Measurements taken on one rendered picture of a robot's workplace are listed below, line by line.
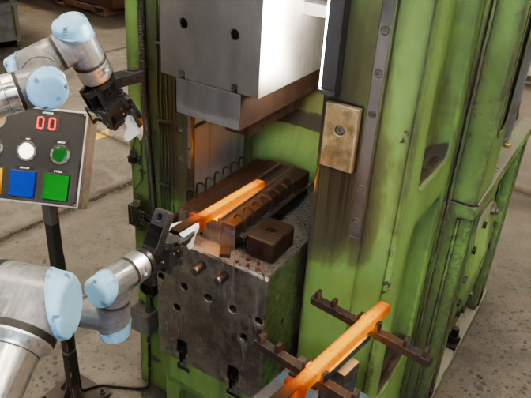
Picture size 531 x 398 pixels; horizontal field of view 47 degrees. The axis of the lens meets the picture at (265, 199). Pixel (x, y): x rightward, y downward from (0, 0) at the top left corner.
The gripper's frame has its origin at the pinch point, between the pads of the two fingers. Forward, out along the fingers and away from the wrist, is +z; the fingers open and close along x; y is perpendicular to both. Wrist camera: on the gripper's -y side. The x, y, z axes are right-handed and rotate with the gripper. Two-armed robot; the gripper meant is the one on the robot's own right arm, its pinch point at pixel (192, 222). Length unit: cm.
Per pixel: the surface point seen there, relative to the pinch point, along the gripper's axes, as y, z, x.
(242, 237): 5.4, 9.4, 9.9
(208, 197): 3.4, 19.2, -9.1
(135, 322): 65, 19, -40
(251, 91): -36.4, 8.1, 11.0
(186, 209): 3.6, 9.4, -9.7
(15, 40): 86, 298, -458
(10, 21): 66, 294, -457
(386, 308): 5, 3, 54
